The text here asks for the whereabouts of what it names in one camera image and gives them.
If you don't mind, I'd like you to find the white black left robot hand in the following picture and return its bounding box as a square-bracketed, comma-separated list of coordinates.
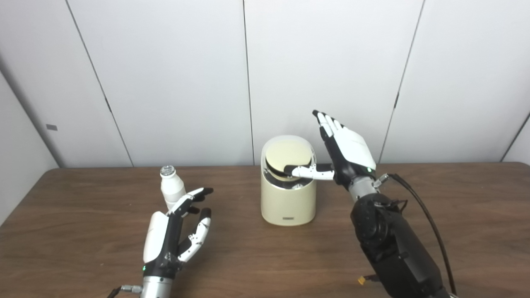
[142, 187, 214, 278]

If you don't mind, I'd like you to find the cream-colored cylindrical bin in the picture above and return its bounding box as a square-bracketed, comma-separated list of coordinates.
[260, 135, 318, 226]

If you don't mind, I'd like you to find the round cream bin lid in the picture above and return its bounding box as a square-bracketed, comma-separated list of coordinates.
[265, 140, 313, 181]

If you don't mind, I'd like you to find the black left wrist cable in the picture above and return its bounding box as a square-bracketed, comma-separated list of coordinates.
[107, 284, 143, 298]

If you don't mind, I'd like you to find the small white plastic bottle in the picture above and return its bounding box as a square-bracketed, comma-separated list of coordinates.
[160, 166, 187, 211]

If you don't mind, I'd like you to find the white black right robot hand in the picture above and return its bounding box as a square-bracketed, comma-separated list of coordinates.
[284, 110, 377, 192]

